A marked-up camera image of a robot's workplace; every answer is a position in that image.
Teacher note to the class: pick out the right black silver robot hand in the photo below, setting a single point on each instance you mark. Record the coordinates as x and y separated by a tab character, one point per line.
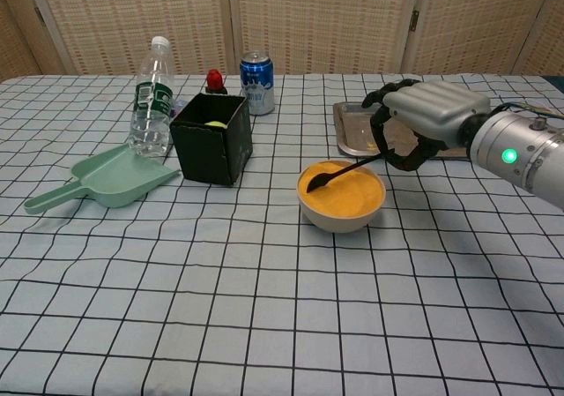
436	105

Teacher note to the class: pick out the black plastic spoon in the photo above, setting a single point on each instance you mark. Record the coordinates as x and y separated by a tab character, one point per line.
317	182

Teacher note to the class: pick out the cream round bowl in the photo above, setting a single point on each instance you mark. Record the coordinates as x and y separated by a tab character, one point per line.
339	221

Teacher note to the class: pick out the rectangular steel tray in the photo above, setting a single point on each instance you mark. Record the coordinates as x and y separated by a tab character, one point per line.
352	131

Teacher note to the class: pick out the metal screen hinge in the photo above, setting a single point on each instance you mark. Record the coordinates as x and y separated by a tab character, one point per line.
414	20

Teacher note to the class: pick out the dark blue padded table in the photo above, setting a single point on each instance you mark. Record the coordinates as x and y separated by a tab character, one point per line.
557	80

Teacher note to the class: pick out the woven bamboo folding screen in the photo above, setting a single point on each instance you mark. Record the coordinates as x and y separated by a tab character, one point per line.
317	21

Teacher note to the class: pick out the blue drink can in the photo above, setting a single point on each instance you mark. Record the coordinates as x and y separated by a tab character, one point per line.
257	91

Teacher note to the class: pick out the yellow-green tennis ball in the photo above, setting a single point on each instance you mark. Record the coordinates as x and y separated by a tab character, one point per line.
215	124

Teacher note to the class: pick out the small black red-capped bottle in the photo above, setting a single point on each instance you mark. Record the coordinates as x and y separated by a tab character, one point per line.
214	80

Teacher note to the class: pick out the black open cube box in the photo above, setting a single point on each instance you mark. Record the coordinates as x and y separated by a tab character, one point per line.
207	153

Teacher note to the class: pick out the light blue checked tablecloth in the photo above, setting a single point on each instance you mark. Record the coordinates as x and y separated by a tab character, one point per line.
220	290

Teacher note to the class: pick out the clear plastic water bottle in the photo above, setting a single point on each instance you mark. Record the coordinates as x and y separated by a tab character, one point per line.
150	127

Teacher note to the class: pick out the green plastic dustpan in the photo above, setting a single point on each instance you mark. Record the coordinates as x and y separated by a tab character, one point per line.
114	180

